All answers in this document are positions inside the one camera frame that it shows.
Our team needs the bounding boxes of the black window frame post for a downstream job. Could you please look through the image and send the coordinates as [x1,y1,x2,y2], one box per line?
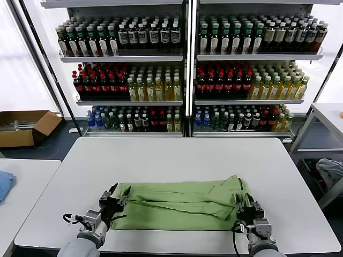
[293,48,343,140]
[18,0,84,136]

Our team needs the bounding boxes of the grey crumpled cloth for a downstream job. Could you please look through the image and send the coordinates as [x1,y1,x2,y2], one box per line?
[315,158,343,190]

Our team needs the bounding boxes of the blue folded cloth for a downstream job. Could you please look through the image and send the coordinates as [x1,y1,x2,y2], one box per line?
[0,170,16,206]

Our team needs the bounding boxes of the brown cardboard box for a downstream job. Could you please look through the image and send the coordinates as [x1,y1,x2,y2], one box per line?
[0,110,63,148]

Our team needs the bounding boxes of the red cap cola bottle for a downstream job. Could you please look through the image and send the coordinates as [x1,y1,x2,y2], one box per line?
[109,73,121,99]
[223,72,235,99]
[118,73,129,99]
[149,111,159,132]
[214,72,226,99]
[267,110,278,131]
[259,110,269,131]
[81,72,93,99]
[196,72,207,99]
[233,72,244,99]
[242,71,254,99]
[100,73,111,99]
[91,73,102,99]
[205,72,216,99]
[72,71,84,99]
[158,111,167,132]

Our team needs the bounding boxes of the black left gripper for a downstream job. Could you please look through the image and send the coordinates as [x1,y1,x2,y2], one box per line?
[98,183,132,223]

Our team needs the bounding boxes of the light green polo shirt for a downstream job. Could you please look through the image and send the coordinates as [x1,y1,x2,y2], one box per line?
[108,174,249,231]

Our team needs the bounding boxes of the dark bottle blue white label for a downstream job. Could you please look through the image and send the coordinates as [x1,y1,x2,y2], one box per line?
[149,23,160,50]
[128,24,139,50]
[305,23,319,53]
[118,24,129,50]
[160,22,171,50]
[294,22,309,53]
[285,22,298,53]
[137,23,149,50]
[170,22,182,50]

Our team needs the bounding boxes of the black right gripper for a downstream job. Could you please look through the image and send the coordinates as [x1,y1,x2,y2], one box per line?
[234,192,265,225]

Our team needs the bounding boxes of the clear plastic packaging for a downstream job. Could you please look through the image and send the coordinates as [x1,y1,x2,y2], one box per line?
[0,119,37,132]

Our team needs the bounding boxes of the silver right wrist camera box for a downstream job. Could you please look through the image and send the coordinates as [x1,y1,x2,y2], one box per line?
[252,218,273,237]

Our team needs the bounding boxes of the black storage crate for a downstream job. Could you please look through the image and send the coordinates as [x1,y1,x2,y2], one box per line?
[299,158,329,195]

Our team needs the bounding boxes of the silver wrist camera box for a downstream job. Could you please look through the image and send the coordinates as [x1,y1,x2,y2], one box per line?
[252,218,273,237]
[83,210,102,229]

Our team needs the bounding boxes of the grey metal shelf unit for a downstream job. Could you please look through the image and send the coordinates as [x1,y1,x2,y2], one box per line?
[40,0,188,138]
[189,0,325,139]

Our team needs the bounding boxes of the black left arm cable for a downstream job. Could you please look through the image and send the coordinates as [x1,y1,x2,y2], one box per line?
[63,213,86,226]

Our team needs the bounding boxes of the green cap dark tea bottle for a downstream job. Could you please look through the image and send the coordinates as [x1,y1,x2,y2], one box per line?
[56,25,70,57]
[96,25,109,57]
[220,23,233,54]
[252,23,265,54]
[198,23,210,54]
[76,26,88,57]
[65,26,79,57]
[232,23,243,54]
[86,25,99,57]
[107,25,120,57]
[210,23,221,54]
[242,23,255,54]

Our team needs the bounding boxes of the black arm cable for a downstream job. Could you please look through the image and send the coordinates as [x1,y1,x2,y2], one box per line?
[230,220,249,257]
[63,213,86,226]

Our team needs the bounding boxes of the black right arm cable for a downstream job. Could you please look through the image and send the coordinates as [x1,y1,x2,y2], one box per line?
[230,220,249,257]

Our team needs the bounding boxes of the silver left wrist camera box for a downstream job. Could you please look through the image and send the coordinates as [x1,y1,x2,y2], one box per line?
[83,210,102,229]

